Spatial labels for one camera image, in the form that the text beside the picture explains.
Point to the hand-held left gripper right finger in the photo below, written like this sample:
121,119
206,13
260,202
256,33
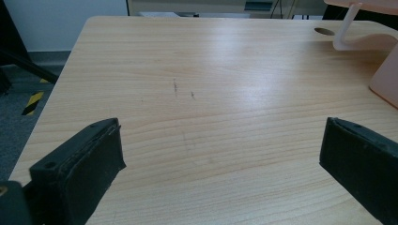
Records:
359,159

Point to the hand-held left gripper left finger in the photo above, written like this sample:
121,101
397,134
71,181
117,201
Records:
78,168

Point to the yellow black hazard tape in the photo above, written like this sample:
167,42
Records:
33,102

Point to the light wooden stand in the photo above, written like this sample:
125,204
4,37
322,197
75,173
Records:
386,75

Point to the black metal stand leg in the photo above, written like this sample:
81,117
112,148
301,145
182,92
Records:
18,59

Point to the dark green box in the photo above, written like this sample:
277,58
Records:
258,5

